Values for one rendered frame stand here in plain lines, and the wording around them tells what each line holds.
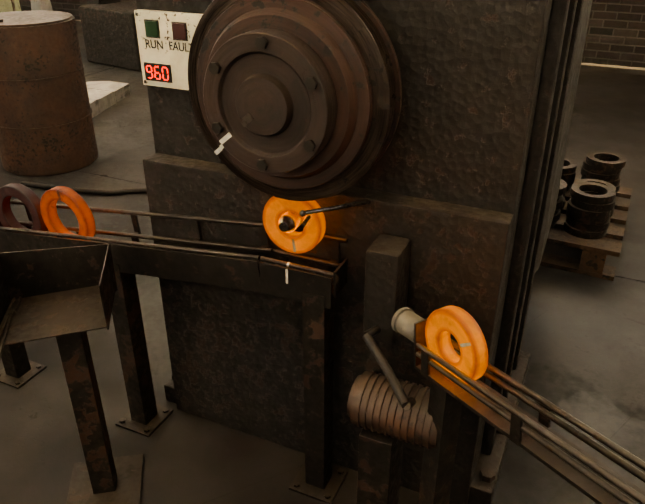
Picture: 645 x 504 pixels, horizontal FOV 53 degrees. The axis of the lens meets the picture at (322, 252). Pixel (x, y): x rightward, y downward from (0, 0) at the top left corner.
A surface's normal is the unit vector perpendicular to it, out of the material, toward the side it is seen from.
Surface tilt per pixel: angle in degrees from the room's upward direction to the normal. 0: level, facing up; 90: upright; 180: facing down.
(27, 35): 90
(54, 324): 5
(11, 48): 90
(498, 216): 0
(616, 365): 0
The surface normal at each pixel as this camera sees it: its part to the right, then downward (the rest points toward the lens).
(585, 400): 0.00, -0.88
